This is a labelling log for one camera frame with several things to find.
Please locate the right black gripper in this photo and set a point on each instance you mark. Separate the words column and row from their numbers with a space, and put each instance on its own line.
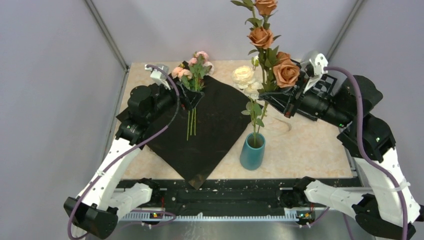
column 283, row 100

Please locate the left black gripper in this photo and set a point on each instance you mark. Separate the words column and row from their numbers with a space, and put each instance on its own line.
column 172, row 94

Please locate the pink flower stems bunch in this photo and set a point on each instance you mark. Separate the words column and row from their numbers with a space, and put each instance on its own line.
column 199, row 66

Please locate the orange rose stem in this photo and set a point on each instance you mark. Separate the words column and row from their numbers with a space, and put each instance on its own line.
column 276, row 70

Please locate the black wrapping sheet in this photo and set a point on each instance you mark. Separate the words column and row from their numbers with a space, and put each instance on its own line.
column 219, row 125

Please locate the white flower stem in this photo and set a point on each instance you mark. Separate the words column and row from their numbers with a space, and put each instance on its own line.
column 244, row 78

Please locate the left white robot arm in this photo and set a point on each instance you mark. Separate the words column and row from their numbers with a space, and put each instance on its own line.
column 97, row 209

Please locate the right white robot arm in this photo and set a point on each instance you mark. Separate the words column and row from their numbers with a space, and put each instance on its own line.
column 390, row 210

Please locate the teal ceramic vase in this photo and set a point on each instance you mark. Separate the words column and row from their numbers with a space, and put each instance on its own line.
column 253, row 150

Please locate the black white checkerboard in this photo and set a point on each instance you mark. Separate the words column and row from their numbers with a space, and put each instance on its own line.
column 326, row 84

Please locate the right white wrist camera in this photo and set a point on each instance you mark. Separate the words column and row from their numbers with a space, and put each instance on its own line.
column 313, row 64

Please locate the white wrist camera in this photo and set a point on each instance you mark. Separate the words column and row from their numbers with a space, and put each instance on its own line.
column 313, row 64
column 159, row 75

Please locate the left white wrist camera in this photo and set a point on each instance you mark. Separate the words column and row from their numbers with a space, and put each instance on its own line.
column 159, row 75

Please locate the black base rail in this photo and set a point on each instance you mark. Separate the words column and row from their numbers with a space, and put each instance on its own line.
column 227, row 197

